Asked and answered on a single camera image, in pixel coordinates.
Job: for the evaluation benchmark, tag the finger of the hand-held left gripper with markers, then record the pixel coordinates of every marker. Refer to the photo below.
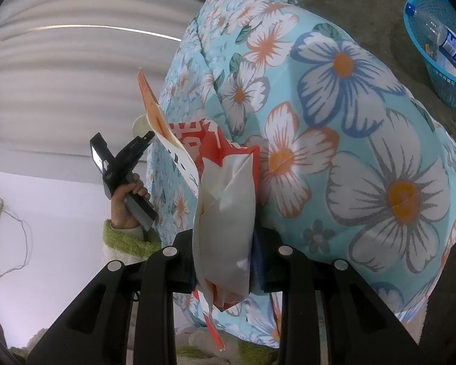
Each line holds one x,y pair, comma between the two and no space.
136,145

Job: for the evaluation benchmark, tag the blue plastic wastebasket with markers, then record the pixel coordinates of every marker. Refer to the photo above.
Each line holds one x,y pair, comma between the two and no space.
444,91

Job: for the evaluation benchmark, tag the floral light blue blanket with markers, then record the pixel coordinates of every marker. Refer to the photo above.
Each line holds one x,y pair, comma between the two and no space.
364,140

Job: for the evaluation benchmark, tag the white fluffy blanket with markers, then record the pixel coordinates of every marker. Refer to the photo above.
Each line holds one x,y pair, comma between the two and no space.
250,355

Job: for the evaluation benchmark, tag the plastic bottle with blue label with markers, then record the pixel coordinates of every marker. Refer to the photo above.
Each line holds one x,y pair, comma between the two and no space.
454,47

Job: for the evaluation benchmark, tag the person's left hand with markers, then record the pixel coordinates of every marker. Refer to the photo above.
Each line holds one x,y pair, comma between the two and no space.
119,213

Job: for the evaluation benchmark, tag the white paper cup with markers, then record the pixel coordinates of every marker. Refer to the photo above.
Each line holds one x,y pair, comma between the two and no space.
140,126

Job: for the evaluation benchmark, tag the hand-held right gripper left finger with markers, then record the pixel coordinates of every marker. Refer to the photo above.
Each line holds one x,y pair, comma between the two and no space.
178,266

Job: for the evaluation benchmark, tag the red and white paper bag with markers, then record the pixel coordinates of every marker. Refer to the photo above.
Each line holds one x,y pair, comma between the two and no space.
224,213

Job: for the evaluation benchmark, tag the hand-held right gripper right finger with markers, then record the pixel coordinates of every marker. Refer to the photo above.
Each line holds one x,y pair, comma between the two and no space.
258,270

